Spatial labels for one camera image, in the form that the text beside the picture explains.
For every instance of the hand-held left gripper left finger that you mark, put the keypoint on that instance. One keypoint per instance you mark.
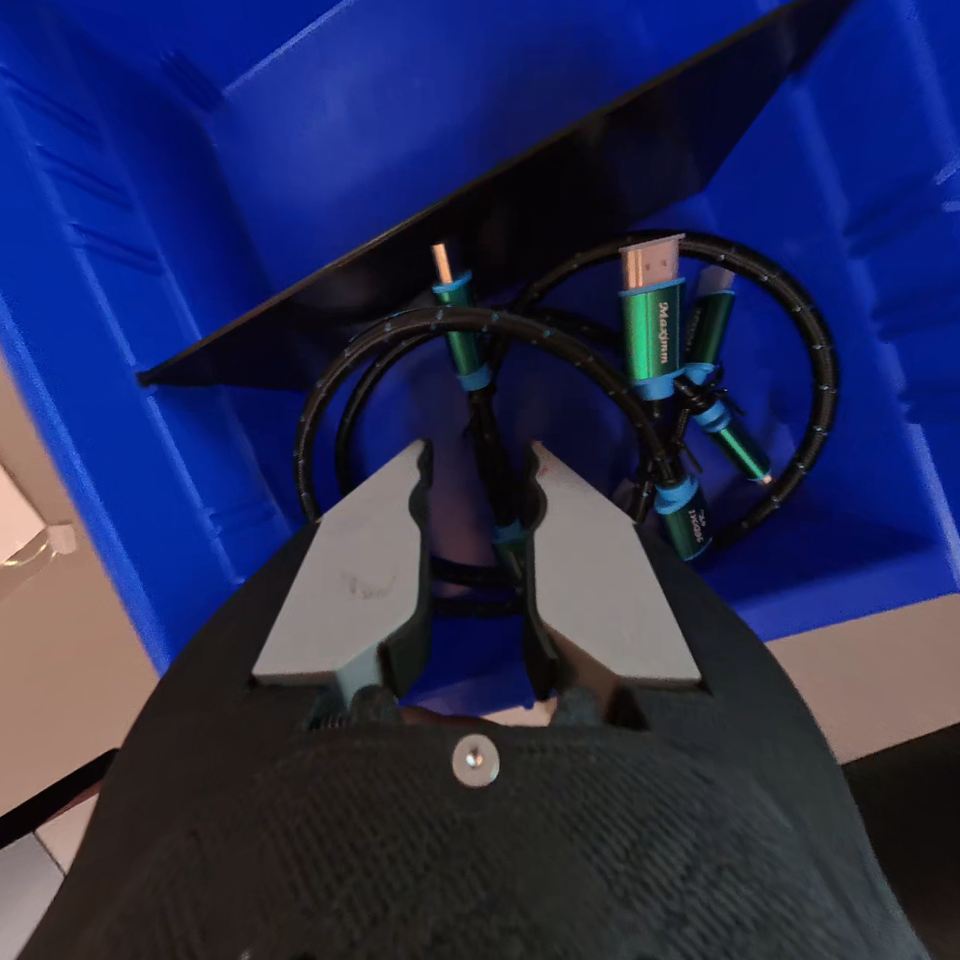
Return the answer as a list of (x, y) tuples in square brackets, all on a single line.
[(337, 592)]

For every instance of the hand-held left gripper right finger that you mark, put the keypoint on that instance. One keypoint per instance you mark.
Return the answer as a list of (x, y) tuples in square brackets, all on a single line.
[(607, 600)]

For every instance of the blue plastic bin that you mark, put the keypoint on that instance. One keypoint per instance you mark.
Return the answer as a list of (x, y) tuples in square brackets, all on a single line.
[(112, 225)]

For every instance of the black bin divider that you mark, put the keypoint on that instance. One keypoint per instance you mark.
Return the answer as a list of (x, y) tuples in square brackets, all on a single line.
[(562, 187)]

